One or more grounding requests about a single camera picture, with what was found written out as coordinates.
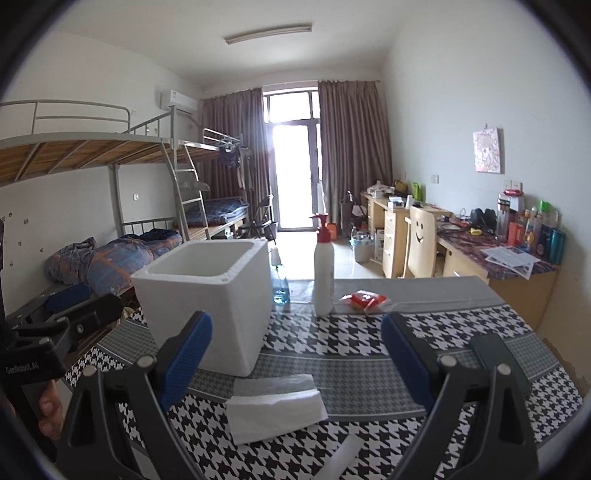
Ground ceiling tube light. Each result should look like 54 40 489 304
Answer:
226 22 312 45

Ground black folding chair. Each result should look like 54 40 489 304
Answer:
238 195 279 245

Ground blue plaid quilt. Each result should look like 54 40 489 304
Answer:
203 198 247 226

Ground light wooden desk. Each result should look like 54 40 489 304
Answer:
360 190 451 278

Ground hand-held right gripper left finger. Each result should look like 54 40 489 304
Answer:
55 310 214 480

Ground wooden desk with patterned top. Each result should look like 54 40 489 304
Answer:
436 222 559 330

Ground glass balcony door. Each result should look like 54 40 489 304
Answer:
262 85 324 230

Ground white pump bottle red cap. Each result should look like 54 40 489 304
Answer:
309 213 335 318

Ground pink cartoon wall picture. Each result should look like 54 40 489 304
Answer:
472 128 502 175

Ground printed paper sheets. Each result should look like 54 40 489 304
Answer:
480 246 541 279

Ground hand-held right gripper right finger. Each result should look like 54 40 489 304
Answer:
381 313 541 480

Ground white tissue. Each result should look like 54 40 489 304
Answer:
225 390 329 446

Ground houndstooth tablecloth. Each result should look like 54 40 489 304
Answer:
62 276 585 480

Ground red snack packet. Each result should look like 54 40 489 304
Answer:
342 290 393 315

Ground blue liquid spray bottle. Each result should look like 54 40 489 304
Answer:
269 247 291 304

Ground folding trolley cart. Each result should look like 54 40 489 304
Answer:
339 190 365 232

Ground brown curtain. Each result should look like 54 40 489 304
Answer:
201 88 271 227
318 79 393 232

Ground purple hanging clothes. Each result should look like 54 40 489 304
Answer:
217 145 243 169

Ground blue orange rolled quilt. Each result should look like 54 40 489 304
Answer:
88 231 183 296

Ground grey metal bunk bed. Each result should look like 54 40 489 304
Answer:
178 128 252 241
0 100 213 301

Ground white air conditioner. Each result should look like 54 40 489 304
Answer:
159 89 198 114

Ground grey bucket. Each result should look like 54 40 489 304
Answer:
349 232 372 264

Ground person's left hand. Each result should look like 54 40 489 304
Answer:
38 383 63 439

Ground row of toiletry bottles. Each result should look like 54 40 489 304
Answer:
498 194 566 265

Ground patterned pillow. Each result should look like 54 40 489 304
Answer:
45 237 98 284

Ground white paper strip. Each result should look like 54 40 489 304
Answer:
323 434 365 480

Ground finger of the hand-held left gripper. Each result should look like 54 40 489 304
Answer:
9 283 93 325
28 293 124 354

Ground wooden chair with smiley face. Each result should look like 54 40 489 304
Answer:
403 205 451 279

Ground white foam box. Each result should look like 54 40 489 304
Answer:
130 239 273 376

